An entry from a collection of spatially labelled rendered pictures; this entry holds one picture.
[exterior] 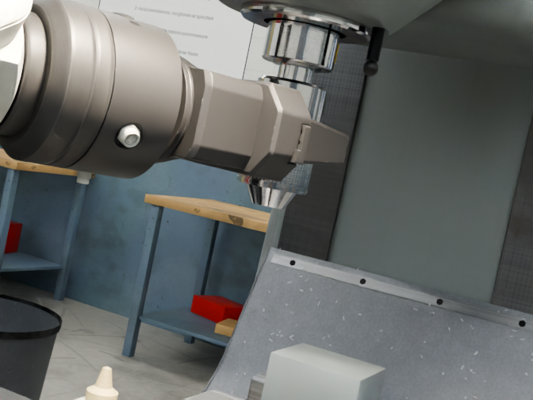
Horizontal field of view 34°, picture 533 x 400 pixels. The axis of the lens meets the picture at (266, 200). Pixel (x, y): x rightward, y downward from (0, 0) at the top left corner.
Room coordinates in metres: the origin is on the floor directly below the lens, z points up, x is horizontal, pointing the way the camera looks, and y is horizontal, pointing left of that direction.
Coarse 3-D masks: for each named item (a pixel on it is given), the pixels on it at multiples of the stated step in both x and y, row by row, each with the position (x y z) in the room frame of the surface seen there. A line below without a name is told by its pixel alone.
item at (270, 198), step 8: (248, 184) 0.56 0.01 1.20; (256, 192) 0.55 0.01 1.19; (264, 192) 0.55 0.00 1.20; (272, 192) 0.55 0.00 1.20; (280, 192) 0.55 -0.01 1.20; (288, 192) 0.55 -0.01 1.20; (256, 200) 0.55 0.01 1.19; (264, 200) 0.55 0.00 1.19; (272, 200) 0.55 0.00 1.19; (280, 200) 0.55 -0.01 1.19; (288, 200) 0.56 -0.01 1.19; (280, 208) 0.56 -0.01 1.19
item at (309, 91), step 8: (264, 80) 0.55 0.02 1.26; (272, 80) 0.54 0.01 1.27; (280, 80) 0.54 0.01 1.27; (288, 80) 0.54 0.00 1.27; (296, 80) 0.54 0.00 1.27; (296, 88) 0.54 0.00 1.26; (304, 88) 0.54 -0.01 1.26; (312, 88) 0.54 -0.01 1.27; (320, 88) 0.55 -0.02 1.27; (304, 96) 0.54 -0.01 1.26; (312, 96) 0.54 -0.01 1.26; (320, 96) 0.55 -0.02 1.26
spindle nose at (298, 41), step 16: (272, 32) 0.55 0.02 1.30; (288, 32) 0.54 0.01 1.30; (304, 32) 0.54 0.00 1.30; (320, 32) 0.54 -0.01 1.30; (336, 32) 0.55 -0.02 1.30; (272, 48) 0.55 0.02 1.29; (288, 48) 0.54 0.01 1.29; (304, 48) 0.54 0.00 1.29; (320, 48) 0.54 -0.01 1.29; (336, 48) 0.56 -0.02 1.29; (320, 64) 0.55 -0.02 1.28
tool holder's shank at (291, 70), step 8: (280, 64) 0.56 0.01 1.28; (288, 64) 0.55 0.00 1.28; (296, 64) 0.55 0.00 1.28; (304, 64) 0.55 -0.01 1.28; (280, 72) 0.56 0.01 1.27; (288, 72) 0.55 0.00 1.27; (296, 72) 0.55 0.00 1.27; (304, 72) 0.55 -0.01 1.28; (312, 72) 0.56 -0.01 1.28; (304, 80) 0.55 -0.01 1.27
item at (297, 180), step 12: (312, 108) 0.55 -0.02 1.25; (324, 108) 0.56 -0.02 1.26; (300, 168) 0.55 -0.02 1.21; (312, 168) 0.56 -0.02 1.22; (240, 180) 0.55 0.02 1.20; (252, 180) 0.54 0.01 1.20; (264, 180) 0.54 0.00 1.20; (288, 180) 0.54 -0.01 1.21; (300, 180) 0.55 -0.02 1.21; (300, 192) 0.55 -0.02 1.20
